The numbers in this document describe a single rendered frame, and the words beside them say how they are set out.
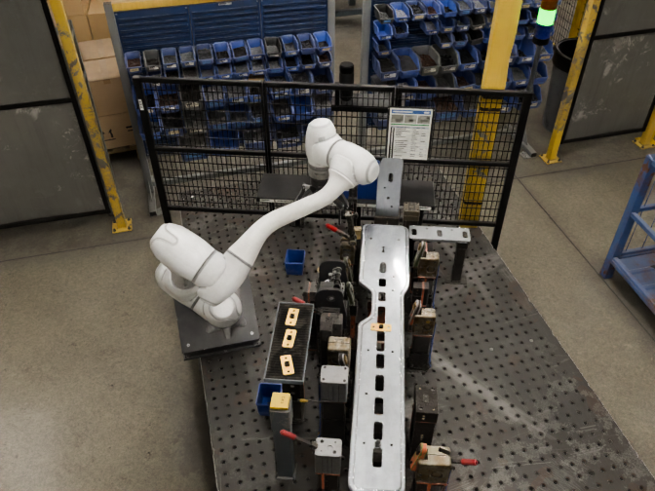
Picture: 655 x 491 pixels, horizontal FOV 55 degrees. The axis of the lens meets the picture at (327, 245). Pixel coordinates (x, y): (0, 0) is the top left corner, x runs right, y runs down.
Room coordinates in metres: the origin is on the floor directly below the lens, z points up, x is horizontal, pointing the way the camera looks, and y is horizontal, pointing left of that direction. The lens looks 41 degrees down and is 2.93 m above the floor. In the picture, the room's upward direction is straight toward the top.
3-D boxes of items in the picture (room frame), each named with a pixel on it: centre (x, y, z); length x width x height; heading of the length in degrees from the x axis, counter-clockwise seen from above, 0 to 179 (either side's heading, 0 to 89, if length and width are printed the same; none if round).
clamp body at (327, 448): (1.12, 0.00, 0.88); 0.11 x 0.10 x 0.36; 85
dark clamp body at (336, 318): (1.68, -0.02, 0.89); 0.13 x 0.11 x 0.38; 85
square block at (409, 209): (2.42, -0.41, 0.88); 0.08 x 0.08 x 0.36; 85
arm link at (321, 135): (1.82, 0.01, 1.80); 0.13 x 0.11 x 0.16; 47
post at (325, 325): (1.62, 0.01, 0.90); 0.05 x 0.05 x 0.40; 85
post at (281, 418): (1.24, 0.16, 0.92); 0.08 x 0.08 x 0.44; 85
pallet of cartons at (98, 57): (4.93, 2.07, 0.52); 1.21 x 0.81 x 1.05; 18
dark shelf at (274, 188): (2.61, -0.10, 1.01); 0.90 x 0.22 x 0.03; 85
